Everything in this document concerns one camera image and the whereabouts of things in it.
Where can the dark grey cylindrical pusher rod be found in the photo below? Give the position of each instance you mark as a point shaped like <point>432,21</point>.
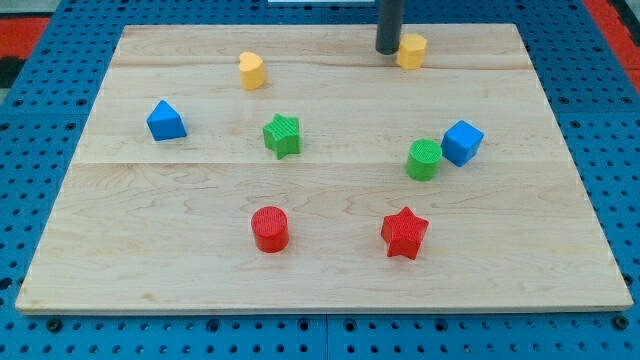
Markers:
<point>389,24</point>

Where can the yellow heart block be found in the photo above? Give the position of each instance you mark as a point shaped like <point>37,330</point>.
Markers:
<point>252,70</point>

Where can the yellow hexagon block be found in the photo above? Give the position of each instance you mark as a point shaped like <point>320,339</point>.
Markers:
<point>411,51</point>

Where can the green cylinder block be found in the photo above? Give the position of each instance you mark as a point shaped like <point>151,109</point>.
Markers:
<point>423,159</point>

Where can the blue cube block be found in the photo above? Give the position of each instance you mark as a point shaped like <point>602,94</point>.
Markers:
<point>461,143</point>

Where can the green star block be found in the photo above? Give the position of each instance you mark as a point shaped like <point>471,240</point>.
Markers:
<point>282,135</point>

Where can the red star block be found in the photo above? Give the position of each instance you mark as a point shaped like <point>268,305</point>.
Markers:
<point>404,233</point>

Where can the light wooden board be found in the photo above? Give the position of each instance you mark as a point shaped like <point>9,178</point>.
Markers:
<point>164,227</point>

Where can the red cylinder block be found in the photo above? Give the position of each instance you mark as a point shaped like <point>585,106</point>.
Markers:
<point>270,229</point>

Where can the blue triangle block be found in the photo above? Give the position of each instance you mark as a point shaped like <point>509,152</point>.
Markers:
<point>165,122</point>

